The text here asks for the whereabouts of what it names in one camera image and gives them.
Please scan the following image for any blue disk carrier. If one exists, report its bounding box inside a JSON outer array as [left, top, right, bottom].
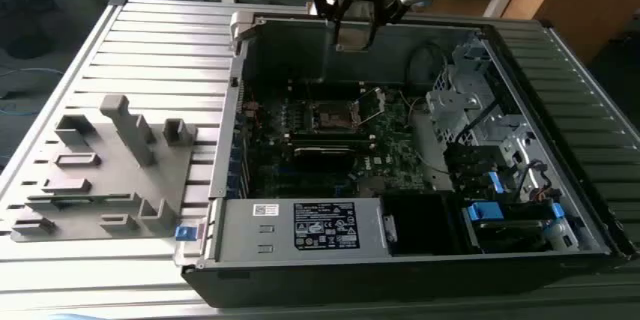
[[461, 201, 506, 226]]

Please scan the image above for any black graphics card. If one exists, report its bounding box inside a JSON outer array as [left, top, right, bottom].
[[290, 145, 357, 172]]

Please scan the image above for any silver CPU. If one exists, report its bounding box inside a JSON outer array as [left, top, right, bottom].
[[333, 22, 374, 53]]

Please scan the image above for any metal CPU socket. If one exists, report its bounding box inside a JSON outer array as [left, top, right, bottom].
[[308, 99, 365, 134]]

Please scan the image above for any black hard disk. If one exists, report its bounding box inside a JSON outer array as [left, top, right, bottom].
[[472, 218, 549, 254]]

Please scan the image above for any blue case latch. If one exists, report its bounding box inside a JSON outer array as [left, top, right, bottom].
[[173, 225, 200, 242]]

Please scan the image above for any metal disk bay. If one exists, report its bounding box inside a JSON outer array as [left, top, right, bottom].
[[424, 40, 538, 171]]

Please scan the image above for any green motherboard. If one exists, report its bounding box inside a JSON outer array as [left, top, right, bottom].
[[233, 87, 444, 201]]

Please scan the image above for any grey case handle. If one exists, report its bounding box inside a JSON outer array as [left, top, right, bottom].
[[228, 11, 257, 52]]

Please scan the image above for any grey power supply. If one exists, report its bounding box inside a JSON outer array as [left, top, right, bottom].
[[212, 196, 394, 263]]

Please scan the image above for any metal socket cover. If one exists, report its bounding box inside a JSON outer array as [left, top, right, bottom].
[[350, 86, 390, 118]]

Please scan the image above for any black power supply label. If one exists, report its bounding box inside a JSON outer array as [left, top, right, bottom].
[[292, 201, 358, 250]]

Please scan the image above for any black PC case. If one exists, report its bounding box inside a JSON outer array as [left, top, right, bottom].
[[177, 10, 640, 310]]

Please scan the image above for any grey parts rack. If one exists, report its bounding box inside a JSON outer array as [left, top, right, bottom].
[[8, 94, 200, 243]]

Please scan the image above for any silver chipset heatsink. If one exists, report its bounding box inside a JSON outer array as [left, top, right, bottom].
[[357, 176, 386, 196]]

